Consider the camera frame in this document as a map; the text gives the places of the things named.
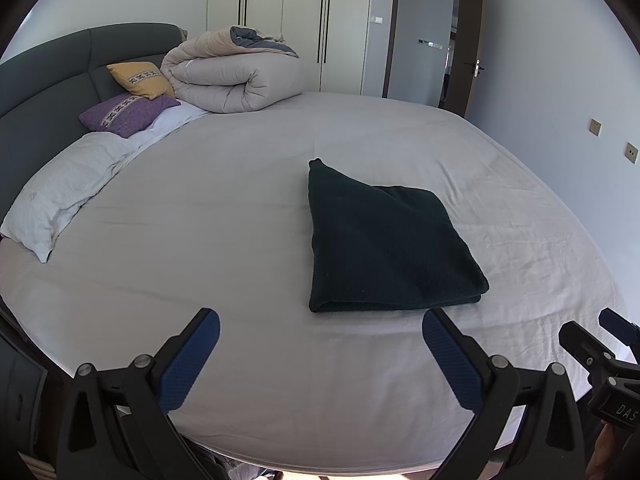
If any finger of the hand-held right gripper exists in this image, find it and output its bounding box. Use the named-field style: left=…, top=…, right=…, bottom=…
left=598, top=307, right=640, bottom=362
left=558, top=320, right=617, bottom=387

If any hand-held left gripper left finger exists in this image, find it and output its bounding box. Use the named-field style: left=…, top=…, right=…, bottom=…
left=55, top=308, right=221, bottom=480

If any bed with white sheet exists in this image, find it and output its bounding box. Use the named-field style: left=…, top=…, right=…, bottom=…
left=0, top=91, right=632, bottom=476

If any folded beige duvet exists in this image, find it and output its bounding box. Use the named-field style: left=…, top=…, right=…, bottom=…
left=160, top=25, right=309, bottom=114

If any person's right forearm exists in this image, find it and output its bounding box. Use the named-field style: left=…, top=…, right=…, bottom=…
left=590, top=422, right=623, bottom=480

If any grey upholstered headboard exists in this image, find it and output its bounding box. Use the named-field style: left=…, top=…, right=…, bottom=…
left=0, top=22, right=189, bottom=227

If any purple cushion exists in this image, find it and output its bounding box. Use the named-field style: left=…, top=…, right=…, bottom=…
left=78, top=93, right=182, bottom=139

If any brown wooden door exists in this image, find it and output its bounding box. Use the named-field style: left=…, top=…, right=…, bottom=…
left=444, top=0, right=489, bottom=120

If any brown door frame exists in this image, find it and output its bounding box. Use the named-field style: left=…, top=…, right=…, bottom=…
left=382, top=0, right=470, bottom=111

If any white pillow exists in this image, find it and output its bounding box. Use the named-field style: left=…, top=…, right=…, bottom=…
left=0, top=100, right=213, bottom=264

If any white wardrobe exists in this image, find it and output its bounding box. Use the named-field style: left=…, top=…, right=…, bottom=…
left=206, top=0, right=374, bottom=97

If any dark green knit garment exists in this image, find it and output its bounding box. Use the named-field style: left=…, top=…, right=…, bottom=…
left=307, top=158, right=490, bottom=314

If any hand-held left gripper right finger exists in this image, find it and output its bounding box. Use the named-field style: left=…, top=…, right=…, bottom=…
left=421, top=308, right=587, bottom=480

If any yellow cushion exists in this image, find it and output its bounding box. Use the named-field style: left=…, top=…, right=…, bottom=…
left=106, top=61, right=176, bottom=100

